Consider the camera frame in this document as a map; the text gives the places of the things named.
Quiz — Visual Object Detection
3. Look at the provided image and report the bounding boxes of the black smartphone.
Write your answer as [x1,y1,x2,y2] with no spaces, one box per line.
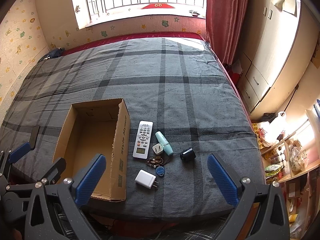
[29,126,40,150]

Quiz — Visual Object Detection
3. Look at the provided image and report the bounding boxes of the white plastic bag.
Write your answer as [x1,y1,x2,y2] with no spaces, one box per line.
[257,111,286,147]

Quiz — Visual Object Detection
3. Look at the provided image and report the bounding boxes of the blue oval key fob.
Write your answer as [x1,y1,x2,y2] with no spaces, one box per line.
[156,166,165,177]

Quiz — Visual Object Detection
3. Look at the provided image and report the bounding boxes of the white remote control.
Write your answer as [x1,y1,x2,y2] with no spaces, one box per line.
[133,121,153,160]

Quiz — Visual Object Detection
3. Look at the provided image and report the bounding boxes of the dark blue cloth bundle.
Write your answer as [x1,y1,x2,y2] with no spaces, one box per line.
[38,48,65,62]

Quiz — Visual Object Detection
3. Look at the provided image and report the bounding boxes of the small white plug adapter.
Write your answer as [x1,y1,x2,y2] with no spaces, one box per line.
[152,143,163,155]

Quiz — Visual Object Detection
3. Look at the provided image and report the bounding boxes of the wooden shelf with clutter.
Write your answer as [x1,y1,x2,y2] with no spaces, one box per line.
[253,102,319,239]

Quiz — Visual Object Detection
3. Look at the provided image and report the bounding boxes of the black cylindrical speaker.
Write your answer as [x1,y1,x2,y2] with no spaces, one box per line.
[180,148,196,163]

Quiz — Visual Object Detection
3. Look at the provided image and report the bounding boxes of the large white charger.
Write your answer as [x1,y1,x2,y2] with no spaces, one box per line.
[135,170,158,189]

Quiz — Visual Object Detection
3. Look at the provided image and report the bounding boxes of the brown cardboard box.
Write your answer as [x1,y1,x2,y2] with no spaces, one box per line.
[53,98,130,202]

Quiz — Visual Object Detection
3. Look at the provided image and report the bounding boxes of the cream wardrobe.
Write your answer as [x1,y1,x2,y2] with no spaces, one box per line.
[237,0,318,120]

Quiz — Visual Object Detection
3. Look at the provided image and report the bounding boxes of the grey plaid bed sheet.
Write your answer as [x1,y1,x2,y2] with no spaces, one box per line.
[1,38,265,220]

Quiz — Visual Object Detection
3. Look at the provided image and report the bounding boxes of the metal keyring with beads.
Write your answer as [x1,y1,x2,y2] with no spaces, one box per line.
[146,156,171,168]

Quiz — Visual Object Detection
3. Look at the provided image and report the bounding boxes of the mint green tube bottle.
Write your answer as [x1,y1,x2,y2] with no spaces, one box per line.
[155,131,174,156]

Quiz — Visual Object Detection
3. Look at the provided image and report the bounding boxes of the red curtain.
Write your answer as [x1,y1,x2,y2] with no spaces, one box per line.
[206,0,248,65]

